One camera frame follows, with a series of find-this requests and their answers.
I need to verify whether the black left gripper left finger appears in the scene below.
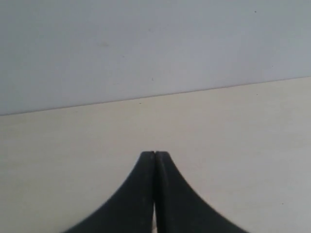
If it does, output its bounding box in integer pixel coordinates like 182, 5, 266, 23
66, 151, 155, 233

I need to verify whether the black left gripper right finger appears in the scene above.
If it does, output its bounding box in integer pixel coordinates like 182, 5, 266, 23
155, 151, 246, 233

